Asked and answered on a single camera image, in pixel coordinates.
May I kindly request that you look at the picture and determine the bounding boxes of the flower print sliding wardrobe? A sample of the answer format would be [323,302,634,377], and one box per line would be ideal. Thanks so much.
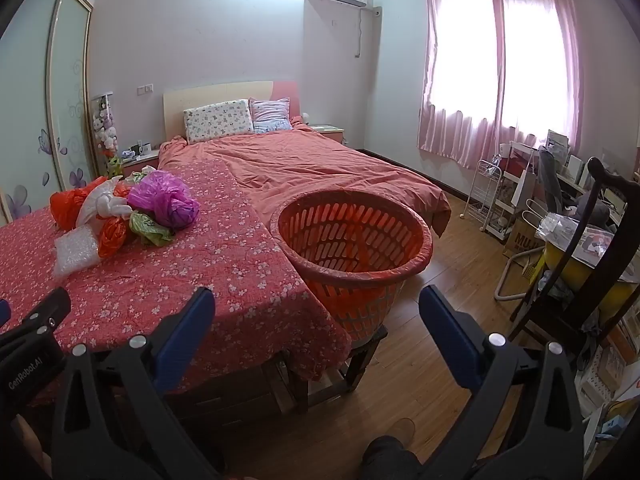
[0,0,96,226]

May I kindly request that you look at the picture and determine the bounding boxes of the purple plastic bag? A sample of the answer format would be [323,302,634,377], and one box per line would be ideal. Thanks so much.
[126,170,201,231]

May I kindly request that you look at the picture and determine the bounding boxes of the clear plastic bags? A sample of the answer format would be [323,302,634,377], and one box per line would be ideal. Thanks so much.
[535,210,616,261]

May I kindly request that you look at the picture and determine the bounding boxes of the dark wooden chair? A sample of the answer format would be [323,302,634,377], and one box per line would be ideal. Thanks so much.
[507,156,640,356]

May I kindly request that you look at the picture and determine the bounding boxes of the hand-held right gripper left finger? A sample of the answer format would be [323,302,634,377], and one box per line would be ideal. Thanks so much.
[50,287,226,480]

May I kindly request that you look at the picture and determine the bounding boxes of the pile of assorted boxes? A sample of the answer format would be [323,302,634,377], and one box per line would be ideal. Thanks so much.
[575,320,640,466]

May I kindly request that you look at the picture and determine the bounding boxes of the cluttered desk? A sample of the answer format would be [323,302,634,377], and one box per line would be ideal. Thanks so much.
[545,129,640,226]

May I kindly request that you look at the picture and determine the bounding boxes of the green plastic bag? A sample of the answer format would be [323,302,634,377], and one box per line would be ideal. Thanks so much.
[129,210,176,247]

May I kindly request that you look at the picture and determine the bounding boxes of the grey office chair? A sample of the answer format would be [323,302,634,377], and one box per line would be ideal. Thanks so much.
[537,145,568,213]

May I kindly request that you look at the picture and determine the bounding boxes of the white wire rack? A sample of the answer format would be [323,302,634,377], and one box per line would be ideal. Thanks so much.
[464,157,503,233]

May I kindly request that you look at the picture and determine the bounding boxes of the beige and pink headboard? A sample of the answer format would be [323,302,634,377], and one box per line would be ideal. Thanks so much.
[163,80,302,141]

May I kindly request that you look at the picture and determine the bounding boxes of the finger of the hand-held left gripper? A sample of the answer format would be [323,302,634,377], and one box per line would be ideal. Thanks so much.
[0,287,72,348]

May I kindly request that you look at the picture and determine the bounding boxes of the red floral tablecloth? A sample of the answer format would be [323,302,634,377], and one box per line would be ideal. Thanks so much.
[0,157,353,401]

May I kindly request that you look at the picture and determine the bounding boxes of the white floral pillow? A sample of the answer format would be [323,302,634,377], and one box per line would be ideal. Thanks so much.
[182,99,256,145]

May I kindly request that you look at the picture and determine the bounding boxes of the cardboard box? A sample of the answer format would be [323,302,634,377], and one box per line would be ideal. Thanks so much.
[502,220,546,261]

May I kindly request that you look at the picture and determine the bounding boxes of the pink curtain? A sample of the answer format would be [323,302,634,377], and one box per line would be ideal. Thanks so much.
[417,0,588,171]

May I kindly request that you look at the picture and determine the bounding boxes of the plush toy display tube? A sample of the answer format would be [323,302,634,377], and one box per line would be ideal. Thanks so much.
[90,92,123,178]

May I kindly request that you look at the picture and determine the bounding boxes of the white plastic bag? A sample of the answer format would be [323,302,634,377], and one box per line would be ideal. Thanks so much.
[75,177,141,231]

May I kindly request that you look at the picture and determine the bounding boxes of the person's leg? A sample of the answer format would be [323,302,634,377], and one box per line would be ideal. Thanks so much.
[361,435,426,480]

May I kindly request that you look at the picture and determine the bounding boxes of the pink striped pillow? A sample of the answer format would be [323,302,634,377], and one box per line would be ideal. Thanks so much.
[248,97,295,135]

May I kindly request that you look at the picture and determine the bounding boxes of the white shelf cart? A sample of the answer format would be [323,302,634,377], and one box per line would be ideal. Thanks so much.
[492,141,543,241]

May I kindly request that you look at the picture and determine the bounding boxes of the orange plastic basket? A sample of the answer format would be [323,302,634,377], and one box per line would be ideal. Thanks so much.
[269,190,434,346]

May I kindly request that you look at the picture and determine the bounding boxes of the yellow basin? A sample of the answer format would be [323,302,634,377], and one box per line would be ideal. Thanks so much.
[542,237,640,321]

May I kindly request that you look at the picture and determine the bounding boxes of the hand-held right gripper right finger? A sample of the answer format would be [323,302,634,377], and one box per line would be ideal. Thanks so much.
[417,285,586,480]

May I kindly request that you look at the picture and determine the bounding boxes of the pink nightstand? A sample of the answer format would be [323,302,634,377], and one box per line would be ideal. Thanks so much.
[310,124,346,146]
[121,147,161,177]

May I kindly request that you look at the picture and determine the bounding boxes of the bed with coral duvet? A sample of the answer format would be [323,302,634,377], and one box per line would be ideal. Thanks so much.
[157,115,453,241]

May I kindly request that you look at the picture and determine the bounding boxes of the large orange plastic bag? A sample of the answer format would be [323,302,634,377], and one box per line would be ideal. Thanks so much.
[49,176,108,231]

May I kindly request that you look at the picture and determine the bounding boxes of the dark wooden stool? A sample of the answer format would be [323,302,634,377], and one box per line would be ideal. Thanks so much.
[285,325,391,411]

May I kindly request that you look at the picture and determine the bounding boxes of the small orange plastic bag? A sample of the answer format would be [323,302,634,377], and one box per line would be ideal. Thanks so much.
[97,215,130,261]

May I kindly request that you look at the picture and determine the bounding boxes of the clear bubble wrap bag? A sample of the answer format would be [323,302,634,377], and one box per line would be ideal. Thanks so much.
[52,225,101,281]

